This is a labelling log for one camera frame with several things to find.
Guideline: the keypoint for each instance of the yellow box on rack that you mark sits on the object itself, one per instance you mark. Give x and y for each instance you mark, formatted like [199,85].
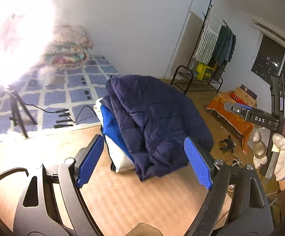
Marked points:
[204,72]

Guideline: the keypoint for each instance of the blue folded garment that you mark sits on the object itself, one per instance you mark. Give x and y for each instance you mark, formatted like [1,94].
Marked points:
[116,145]

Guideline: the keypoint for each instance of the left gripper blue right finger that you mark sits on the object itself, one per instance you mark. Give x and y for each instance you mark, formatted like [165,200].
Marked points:
[201,162]

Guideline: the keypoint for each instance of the black light tripod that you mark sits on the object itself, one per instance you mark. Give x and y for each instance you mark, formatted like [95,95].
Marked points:
[16,100]

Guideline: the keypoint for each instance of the white striped hanging cloth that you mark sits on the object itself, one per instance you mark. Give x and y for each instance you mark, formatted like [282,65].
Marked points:
[208,37]

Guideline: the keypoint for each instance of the white folded garment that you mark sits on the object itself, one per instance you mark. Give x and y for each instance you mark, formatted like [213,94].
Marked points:
[97,111]

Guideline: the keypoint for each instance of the floral folded quilt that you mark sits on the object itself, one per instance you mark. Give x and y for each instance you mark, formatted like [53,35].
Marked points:
[69,49]

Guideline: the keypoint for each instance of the dark night window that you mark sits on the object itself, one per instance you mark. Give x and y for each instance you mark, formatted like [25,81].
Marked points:
[270,60]

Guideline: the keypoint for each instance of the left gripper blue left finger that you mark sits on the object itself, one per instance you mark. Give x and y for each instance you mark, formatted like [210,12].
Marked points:
[87,159]

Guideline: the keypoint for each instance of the blue checked bed sheet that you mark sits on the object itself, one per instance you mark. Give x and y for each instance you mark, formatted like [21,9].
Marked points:
[62,101]

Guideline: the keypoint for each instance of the orange cloth covered box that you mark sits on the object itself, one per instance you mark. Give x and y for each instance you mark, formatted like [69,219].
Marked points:
[244,128]

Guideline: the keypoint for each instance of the right white gloved hand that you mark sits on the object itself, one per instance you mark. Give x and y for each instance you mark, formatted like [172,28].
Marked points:
[277,162]

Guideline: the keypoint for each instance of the navy quilted puffer jacket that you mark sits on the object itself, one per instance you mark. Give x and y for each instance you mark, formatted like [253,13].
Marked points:
[154,119]

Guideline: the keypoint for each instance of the dark hanging clothes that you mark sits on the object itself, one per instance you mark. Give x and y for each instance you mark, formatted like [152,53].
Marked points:
[225,46]

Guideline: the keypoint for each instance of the white ring light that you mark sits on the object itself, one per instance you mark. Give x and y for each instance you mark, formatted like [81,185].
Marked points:
[26,29]

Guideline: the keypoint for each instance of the black clothes rack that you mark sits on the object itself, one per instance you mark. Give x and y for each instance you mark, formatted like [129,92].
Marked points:
[185,76]

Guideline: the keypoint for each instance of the black device on floor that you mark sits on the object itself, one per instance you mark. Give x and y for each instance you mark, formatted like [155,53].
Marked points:
[227,145]

